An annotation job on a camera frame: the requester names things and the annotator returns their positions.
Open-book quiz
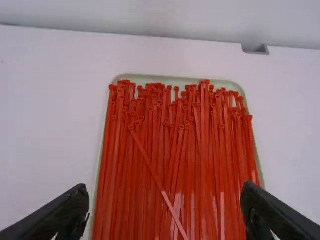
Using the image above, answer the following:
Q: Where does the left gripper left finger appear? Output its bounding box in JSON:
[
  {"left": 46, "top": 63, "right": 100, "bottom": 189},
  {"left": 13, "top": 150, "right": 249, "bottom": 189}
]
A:
[{"left": 0, "top": 183, "right": 90, "bottom": 240}]

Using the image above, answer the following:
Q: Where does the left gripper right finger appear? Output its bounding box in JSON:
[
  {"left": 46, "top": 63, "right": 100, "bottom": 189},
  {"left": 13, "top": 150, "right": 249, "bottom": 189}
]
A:
[{"left": 240, "top": 180, "right": 320, "bottom": 240}]

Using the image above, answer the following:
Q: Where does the pale tray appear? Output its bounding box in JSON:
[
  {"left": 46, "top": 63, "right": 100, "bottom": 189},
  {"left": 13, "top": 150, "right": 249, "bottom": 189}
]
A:
[{"left": 90, "top": 72, "right": 266, "bottom": 240}]

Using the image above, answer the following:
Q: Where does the row of orange cable ties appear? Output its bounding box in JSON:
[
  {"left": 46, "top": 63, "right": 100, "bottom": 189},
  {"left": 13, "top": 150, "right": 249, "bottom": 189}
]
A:
[{"left": 92, "top": 79, "right": 262, "bottom": 240}]

